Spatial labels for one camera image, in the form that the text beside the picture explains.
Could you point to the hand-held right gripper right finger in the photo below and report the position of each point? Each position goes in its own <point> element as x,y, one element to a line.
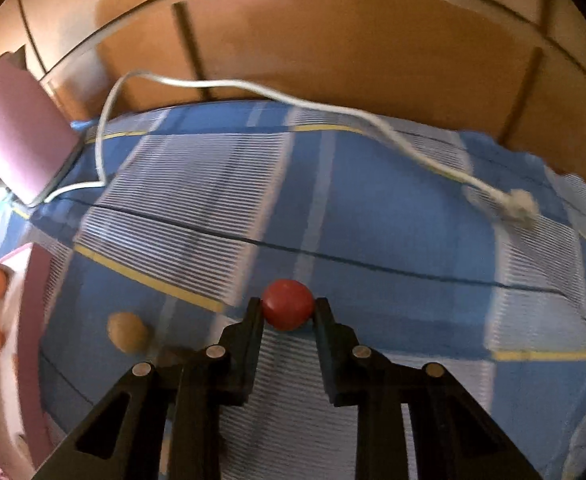
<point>325,350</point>

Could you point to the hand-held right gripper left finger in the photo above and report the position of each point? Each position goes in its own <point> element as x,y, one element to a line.
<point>253,340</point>

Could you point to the red cherry tomato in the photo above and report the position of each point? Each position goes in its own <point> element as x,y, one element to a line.
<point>288,306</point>

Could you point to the small tan round fruit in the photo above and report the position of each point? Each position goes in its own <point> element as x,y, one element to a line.
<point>125,332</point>

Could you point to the pink shallow box tray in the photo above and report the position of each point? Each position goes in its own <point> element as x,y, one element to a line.
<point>28,360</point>

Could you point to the blue plaid cloth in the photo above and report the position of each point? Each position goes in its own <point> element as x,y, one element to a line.
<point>398,200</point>

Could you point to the wooden wardrobe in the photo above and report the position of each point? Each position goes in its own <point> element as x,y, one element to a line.
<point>348,35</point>

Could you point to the pink electric kettle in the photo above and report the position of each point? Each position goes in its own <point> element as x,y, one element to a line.
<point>18,125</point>

